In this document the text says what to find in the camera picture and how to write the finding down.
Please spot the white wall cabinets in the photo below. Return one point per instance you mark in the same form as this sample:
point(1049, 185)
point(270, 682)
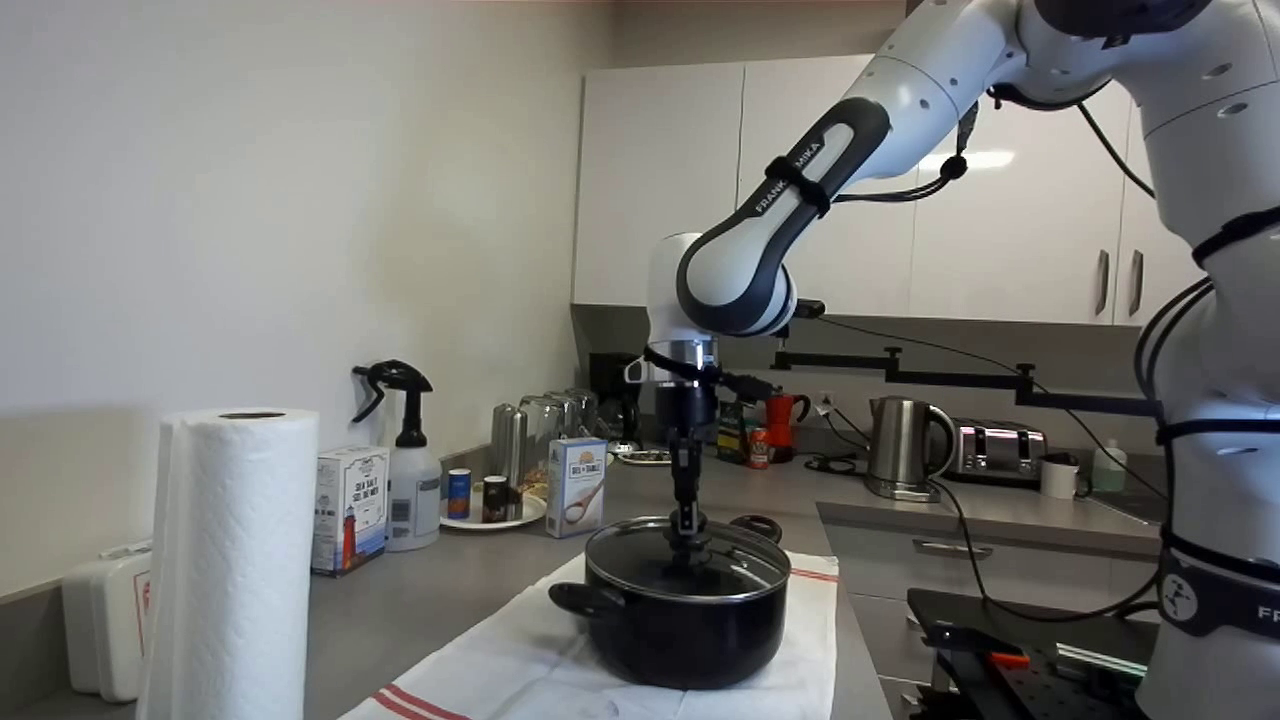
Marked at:
point(665, 185)

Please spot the steel toaster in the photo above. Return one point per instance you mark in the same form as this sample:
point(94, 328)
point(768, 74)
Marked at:
point(1002, 454)

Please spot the small dark spice jar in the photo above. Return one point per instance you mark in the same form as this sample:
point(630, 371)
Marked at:
point(496, 498)
point(462, 495)

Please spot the glass lid with black knob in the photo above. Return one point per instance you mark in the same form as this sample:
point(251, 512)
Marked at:
point(745, 561)

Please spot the white box with orange print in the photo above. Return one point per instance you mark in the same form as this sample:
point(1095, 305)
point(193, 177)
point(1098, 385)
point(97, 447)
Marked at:
point(106, 626)

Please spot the black coffee machine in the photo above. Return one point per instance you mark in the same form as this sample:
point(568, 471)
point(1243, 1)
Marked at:
point(609, 395)

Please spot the clear spray bottle black nozzle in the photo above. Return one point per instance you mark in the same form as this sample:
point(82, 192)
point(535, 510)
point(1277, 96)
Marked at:
point(413, 503)

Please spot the red jug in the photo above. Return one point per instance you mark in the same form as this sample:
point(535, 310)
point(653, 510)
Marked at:
point(787, 426)

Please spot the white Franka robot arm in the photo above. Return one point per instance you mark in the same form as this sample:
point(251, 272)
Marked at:
point(1202, 135)

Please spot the white towel with red stripes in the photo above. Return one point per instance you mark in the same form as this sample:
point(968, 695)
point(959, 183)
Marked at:
point(535, 665)

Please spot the pale green bottle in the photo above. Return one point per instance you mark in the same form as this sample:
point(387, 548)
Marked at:
point(1109, 471)

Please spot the blue white carton orange print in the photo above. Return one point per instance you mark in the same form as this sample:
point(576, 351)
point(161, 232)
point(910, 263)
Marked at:
point(576, 485)

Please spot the black cooking pot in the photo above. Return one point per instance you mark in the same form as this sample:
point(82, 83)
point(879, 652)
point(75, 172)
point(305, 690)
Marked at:
point(693, 642)

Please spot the white cup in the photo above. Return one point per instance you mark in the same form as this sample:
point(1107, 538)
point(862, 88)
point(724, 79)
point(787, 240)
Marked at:
point(1057, 481)

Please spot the white round plate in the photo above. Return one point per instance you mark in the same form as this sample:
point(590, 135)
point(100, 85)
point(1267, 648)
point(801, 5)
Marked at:
point(496, 520)

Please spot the steel electric kettle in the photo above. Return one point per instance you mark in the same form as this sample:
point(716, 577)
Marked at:
point(905, 447)

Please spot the white box blue red print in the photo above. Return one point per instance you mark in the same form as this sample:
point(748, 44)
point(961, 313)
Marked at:
point(351, 512)

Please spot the white paper towel roll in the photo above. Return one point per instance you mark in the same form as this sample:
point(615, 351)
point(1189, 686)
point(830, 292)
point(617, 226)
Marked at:
point(234, 575)

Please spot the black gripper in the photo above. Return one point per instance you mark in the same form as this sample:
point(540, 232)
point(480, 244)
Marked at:
point(691, 416)

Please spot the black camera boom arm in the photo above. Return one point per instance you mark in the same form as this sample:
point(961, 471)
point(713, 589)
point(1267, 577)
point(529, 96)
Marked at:
point(961, 376)

